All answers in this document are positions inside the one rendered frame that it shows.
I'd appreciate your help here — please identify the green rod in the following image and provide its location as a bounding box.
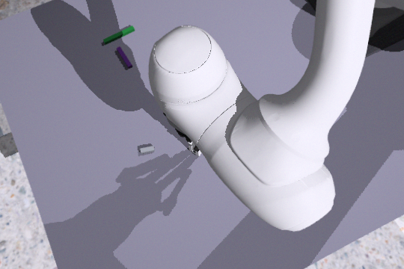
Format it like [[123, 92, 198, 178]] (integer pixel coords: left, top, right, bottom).
[[103, 26, 135, 44]]

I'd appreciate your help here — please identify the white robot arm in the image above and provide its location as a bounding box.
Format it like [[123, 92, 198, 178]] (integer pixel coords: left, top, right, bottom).
[[148, 0, 404, 232]]

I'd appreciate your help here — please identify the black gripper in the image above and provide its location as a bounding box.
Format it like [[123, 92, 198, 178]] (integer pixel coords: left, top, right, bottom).
[[176, 129, 201, 157]]

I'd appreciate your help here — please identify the purple rod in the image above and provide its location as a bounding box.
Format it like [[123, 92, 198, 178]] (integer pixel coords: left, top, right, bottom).
[[117, 46, 132, 69]]

